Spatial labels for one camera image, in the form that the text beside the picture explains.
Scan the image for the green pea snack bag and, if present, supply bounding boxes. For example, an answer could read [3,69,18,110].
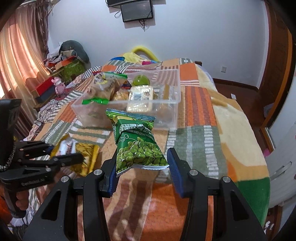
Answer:
[106,108,169,176]

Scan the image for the brown bread packet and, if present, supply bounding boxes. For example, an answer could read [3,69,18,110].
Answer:
[112,89,130,101]

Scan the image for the clear bag brown pastries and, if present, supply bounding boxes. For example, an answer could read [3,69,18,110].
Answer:
[82,71,128,105]

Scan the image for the orange cake packet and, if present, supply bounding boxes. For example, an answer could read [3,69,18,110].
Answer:
[126,85,154,113]

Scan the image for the green jelly cup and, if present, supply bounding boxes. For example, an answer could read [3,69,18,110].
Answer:
[132,74,150,86]

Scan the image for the blue biscuit snack bag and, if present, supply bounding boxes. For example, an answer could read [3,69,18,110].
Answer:
[121,84,132,90]

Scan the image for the gold edged long packet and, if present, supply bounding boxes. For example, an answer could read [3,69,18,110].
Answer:
[159,84,170,100]

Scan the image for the person left hand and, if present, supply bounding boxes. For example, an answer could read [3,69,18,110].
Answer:
[16,190,29,210]

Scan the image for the yellow snack packet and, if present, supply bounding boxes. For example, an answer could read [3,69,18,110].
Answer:
[50,135,100,177]

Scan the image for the red gift box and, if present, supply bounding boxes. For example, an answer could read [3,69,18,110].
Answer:
[32,77,54,98]

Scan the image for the pink plush toy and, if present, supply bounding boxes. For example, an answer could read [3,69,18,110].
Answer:
[52,77,66,95]

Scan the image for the patchwork striped bed blanket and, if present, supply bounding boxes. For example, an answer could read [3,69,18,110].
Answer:
[23,58,271,241]

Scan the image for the green storage box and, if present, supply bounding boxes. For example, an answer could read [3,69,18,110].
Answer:
[55,57,85,82]

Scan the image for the orange striped curtain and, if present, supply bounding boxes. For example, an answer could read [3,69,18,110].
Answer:
[0,0,50,112]

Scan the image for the clear plastic storage box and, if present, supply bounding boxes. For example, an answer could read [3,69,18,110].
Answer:
[71,69,181,130]

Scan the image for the yellow curved headboard tube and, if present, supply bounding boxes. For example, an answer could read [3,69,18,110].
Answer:
[131,46,159,62]

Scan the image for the brown wooden door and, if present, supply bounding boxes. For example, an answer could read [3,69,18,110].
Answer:
[257,0,296,130]

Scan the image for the black wall television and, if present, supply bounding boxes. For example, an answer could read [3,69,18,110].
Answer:
[105,0,136,7]

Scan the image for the small black wall monitor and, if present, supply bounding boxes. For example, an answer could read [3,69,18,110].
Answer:
[120,0,154,23]

